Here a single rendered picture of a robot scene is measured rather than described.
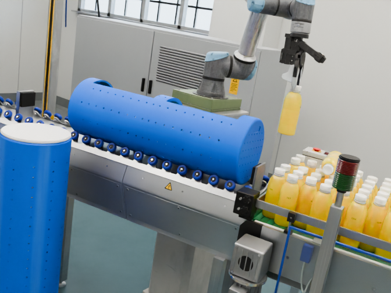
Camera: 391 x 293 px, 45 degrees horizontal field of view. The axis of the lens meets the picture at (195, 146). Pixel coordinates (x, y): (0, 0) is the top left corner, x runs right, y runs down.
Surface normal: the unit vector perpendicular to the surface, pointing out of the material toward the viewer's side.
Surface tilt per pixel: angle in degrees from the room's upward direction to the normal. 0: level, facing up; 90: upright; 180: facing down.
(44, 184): 90
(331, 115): 90
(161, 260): 90
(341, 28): 90
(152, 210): 110
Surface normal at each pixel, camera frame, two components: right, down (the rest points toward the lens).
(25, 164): 0.08, 0.27
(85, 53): -0.62, 0.11
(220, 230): -0.51, 0.47
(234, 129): -0.23, -0.54
